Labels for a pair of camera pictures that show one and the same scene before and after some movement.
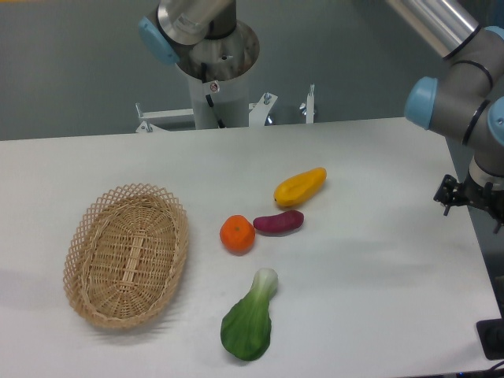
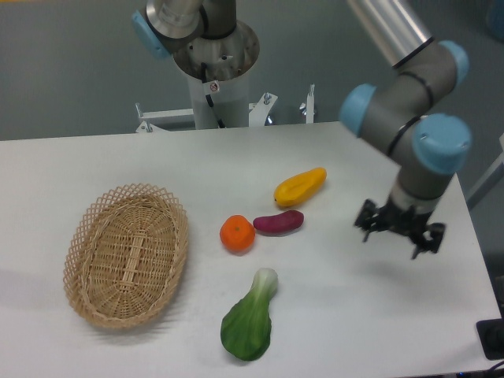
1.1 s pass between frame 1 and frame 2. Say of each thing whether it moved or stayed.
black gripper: moved
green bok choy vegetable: stayed
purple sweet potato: stayed
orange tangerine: stayed
